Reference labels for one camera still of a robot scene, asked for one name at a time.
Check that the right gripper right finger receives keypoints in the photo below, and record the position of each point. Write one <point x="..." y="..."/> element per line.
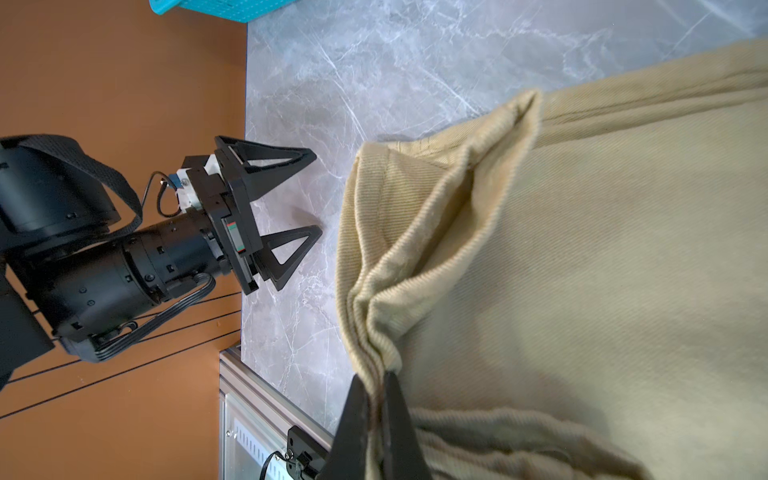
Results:
<point x="402" y="456"/>

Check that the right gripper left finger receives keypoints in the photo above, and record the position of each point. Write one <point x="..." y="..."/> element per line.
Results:
<point x="347" y="457"/>

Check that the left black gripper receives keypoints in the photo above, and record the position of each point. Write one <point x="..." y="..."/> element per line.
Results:
<point x="225" y="222"/>

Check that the khaki long pants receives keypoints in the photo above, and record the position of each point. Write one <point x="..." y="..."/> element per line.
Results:
<point x="573" y="286"/>

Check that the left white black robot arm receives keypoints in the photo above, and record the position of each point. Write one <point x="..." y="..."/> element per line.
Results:
<point x="80" y="270"/>

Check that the teal plastic basket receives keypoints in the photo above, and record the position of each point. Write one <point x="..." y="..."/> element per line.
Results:
<point x="242" y="11"/>

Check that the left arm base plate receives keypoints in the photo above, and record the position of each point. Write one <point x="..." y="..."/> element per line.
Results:
<point x="306" y="452"/>

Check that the aluminium front rail frame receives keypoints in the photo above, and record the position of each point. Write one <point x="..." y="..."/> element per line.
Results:
<point x="253" y="422"/>

